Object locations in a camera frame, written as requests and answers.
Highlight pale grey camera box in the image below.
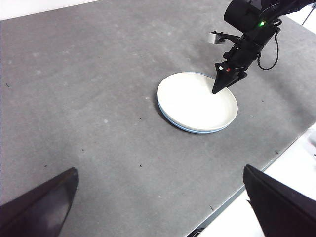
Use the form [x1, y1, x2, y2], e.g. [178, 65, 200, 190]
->
[208, 31, 227, 45]

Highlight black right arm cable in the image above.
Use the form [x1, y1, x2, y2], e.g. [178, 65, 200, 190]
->
[257, 18, 282, 71]

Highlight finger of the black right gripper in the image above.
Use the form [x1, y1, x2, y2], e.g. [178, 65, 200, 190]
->
[226, 71, 248, 88]
[211, 63, 241, 95]

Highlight white round plate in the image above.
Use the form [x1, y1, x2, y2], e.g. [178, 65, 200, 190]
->
[157, 72, 238, 133]

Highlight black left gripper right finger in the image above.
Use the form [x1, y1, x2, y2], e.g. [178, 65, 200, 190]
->
[243, 164, 316, 237]

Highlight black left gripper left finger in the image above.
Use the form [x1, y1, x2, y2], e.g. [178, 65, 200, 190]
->
[0, 167, 79, 237]

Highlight thin dark rod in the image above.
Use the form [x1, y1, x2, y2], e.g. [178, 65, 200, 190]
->
[302, 6, 315, 26]

